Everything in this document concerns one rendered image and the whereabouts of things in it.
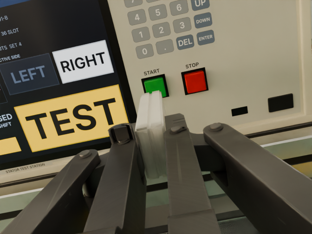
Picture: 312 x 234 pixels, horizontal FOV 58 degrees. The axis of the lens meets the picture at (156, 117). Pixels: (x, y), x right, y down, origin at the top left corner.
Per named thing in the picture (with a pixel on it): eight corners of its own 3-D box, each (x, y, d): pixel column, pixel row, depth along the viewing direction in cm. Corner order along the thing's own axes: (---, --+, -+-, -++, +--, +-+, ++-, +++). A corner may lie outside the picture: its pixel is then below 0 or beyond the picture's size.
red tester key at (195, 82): (206, 90, 26) (204, 71, 26) (187, 94, 26) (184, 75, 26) (204, 87, 27) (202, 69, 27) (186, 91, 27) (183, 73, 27)
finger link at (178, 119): (166, 153, 13) (233, 139, 12) (163, 115, 17) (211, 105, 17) (173, 181, 13) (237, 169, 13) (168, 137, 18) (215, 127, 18)
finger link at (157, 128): (148, 127, 14) (163, 124, 14) (150, 91, 20) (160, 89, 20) (161, 178, 15) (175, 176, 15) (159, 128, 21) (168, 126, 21)
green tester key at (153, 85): (166, 96, 27) (162, 78, 26) (147, 100, 27) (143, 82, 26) (166, 93, 28) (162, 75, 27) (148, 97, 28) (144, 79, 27)
